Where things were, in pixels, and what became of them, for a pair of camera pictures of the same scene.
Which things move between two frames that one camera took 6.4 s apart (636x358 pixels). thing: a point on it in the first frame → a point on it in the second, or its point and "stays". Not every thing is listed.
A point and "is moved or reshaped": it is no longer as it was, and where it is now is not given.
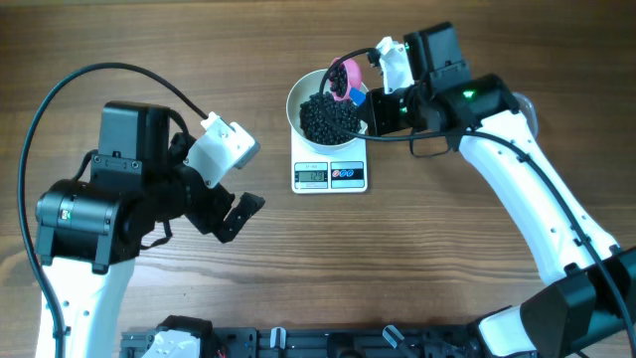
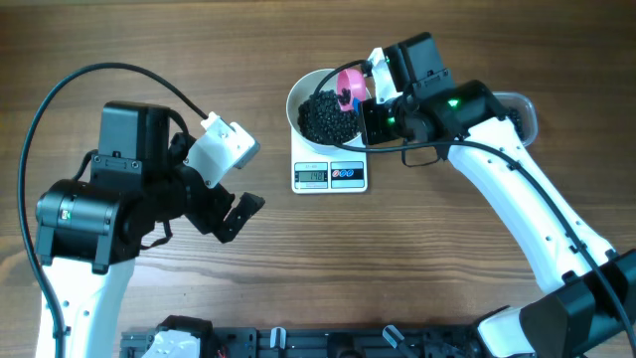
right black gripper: [378, 121] stays
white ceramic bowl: [304, 87] stays
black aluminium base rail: [322, 342] stays
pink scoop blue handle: [354, 92] is moved or reshaped
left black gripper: [212, 217] stays
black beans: [339, 79] → [345, 97]
